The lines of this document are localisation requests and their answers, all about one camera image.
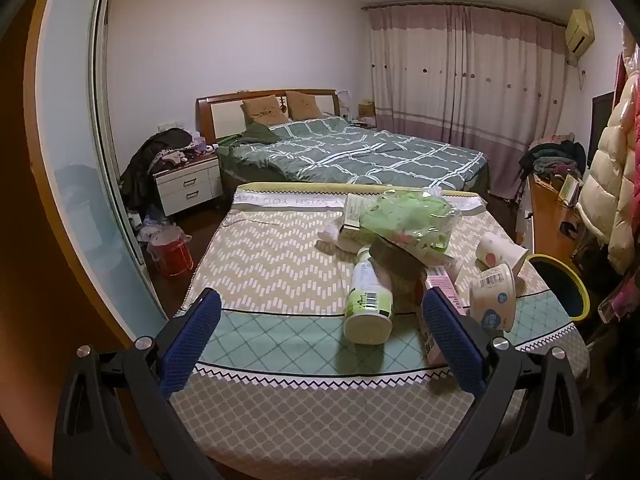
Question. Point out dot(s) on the white green drink bottle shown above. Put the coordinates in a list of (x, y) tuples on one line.
[(367, 300)]

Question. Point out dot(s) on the green plastic bag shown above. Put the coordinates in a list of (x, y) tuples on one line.
[(410, 215)]

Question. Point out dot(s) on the patterned beige green tablecloth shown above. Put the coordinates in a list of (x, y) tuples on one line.
[(280, 260)]

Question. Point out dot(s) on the cream down jacket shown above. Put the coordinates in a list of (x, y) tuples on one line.
[(612, 170)]

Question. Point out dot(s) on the small cardboard box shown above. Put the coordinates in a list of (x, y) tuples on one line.
[(366, 110)]

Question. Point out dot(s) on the sliding wardrobe door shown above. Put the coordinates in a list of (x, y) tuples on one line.
[(75, 170)]

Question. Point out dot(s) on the pink white curtain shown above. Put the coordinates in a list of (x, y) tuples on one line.
[(465, 95)]

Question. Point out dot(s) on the heap of folded clothes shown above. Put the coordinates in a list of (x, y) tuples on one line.
[(552, 160)]

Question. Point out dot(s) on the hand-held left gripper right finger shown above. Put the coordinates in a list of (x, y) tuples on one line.
[(452, 342)]

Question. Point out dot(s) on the white paper bowl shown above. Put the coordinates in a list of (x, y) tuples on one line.
[(492, 300)]

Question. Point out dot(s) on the dark green blanket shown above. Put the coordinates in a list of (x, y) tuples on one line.
[(252, 135)]

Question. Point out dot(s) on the green checked quilt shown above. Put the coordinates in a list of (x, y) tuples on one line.
[(360, 155)]

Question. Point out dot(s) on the pink drink carton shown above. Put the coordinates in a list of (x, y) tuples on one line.
[(445, 280)]

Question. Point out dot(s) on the black television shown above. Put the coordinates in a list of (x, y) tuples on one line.
[(600, 125)]

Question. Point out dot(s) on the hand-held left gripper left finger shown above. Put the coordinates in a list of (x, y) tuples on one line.
[(192, 342)]

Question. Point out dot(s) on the wooden side desk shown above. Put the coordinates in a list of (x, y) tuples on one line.
[(547, 225)]

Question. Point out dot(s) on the pink hanging clothes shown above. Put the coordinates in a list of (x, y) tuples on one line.
[(622, 295)]

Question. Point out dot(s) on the red bin with plastic bag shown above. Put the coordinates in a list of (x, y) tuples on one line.
[(172, 255)]

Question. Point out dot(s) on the pale green cardboard box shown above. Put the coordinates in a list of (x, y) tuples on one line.
[(352, 212)]

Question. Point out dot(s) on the wall air conditioner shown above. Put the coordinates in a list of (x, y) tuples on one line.
[(580, 30)]

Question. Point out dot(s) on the wooden bed headboard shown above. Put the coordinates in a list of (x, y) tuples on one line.
[(225, 110)]

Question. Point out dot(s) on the pile of dark clothes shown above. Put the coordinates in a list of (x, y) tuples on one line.
[(145, 160)]

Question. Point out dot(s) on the brown pillow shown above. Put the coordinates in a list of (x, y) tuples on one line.
[(303, 105), (265, 110)]

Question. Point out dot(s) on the dotted paper cup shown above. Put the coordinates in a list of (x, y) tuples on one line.
[(497, 255)]

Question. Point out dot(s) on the white nightstand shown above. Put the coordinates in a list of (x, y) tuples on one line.
[(187, 185)]

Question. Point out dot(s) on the black yellow-rimmed trash bin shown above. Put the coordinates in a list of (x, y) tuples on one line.
[(560, 285)]

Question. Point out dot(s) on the red hanging garment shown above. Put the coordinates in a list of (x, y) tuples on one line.
[(627, 60)]

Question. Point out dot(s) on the white sock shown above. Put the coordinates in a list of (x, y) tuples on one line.
[(332, 234)]

